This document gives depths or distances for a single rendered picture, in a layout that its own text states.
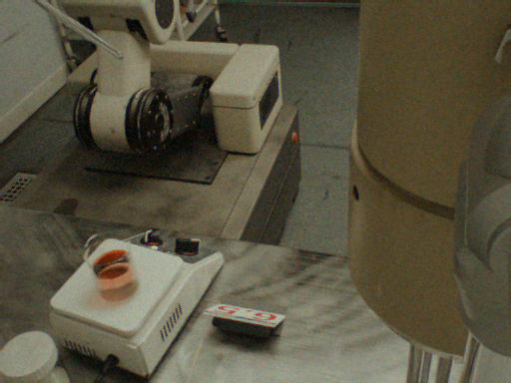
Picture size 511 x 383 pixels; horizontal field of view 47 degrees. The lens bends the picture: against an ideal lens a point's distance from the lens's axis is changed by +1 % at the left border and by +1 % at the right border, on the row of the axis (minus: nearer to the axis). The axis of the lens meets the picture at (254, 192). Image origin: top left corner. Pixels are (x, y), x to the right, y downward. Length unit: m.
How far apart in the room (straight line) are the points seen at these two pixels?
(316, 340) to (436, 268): 0.53
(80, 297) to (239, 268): 0.23
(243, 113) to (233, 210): 0.28
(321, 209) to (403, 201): 1.85
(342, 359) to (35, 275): 0.45
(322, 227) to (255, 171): 0.43
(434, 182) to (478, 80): 0.04
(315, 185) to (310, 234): 0.27
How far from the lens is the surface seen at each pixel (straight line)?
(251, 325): 0.73
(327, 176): 2.20
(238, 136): 1.66
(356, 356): 0.73
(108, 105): 1.49
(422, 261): 0.21
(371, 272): 0.24
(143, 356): 0.70
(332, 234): 1.96
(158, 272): 0.72
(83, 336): 0.73
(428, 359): 0.37
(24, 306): 0.87
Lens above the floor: 1.34
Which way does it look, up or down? 39 degrees down
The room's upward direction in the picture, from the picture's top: 6 degrees counter-clockwise
